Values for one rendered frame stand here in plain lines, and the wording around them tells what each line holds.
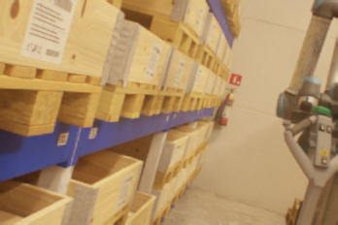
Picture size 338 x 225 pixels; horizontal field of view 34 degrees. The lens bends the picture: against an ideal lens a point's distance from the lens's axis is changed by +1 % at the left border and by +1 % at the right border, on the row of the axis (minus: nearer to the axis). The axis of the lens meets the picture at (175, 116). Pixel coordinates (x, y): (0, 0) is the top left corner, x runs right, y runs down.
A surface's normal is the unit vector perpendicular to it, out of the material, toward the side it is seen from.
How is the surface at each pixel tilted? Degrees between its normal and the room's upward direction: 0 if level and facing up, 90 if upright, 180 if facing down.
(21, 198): 90
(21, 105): 90
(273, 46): 90
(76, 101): 90
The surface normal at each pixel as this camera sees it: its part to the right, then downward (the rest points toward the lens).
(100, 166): -0.14, 0.03
